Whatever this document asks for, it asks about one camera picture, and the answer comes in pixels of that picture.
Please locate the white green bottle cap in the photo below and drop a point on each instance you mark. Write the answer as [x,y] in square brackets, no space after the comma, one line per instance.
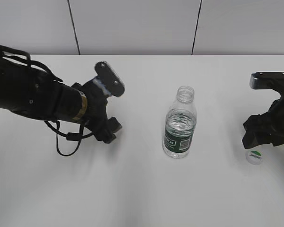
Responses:
[254,157]

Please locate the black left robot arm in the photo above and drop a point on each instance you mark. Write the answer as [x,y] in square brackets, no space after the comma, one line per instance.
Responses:
[28,88]

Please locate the clear Cestbon water bottle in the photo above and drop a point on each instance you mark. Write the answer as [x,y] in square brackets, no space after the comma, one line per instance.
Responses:
[180,123]

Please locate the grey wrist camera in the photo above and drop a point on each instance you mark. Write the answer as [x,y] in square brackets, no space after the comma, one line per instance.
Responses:
[267,80]
[107,80]

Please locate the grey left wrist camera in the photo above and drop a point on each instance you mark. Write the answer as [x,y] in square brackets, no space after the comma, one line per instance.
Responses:
[107,80]

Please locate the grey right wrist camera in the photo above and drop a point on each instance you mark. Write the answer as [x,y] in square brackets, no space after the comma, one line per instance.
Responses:
[267,80]

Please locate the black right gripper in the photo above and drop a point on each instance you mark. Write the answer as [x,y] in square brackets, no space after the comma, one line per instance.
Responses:
[266,128]

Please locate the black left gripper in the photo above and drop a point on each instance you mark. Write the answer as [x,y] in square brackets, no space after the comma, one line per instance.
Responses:
[93,111]

